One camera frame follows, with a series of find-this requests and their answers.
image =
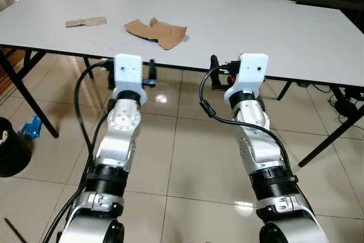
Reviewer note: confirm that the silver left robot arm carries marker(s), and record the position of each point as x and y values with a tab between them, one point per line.
116	140

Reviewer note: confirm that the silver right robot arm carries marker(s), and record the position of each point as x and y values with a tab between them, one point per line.
259	152

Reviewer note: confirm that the black round rubbish bin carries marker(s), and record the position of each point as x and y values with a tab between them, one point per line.
11	152

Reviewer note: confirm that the large torn brown cardboard piece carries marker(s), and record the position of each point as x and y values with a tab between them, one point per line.
162	33

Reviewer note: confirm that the white table with black legs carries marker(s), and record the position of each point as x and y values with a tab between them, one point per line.
227	15

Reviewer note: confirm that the blue plastic wrapper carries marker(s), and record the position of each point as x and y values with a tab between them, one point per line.
31	128

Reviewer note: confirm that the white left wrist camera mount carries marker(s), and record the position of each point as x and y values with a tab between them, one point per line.
128	69

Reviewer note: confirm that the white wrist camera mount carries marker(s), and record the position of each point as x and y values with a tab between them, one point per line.
252	69
128	69

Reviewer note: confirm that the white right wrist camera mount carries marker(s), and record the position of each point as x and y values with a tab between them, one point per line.
252	69

